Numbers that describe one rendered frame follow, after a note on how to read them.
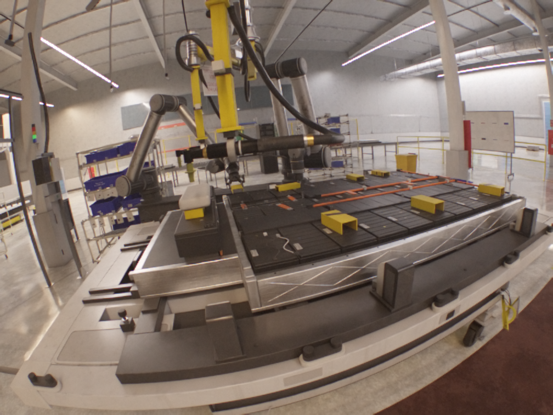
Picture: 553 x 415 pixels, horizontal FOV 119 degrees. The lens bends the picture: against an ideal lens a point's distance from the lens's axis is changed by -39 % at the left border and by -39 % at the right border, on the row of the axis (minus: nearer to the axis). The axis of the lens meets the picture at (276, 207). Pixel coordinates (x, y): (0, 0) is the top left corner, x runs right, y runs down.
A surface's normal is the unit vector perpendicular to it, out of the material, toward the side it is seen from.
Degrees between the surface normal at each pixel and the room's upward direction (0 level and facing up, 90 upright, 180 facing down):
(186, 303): 90
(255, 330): 0
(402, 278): 90
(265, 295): 90
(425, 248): 90
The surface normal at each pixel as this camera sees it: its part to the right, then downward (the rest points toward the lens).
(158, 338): -0.11, -0.96
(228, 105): 0.00, 0.25
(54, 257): 0.25, 0.22
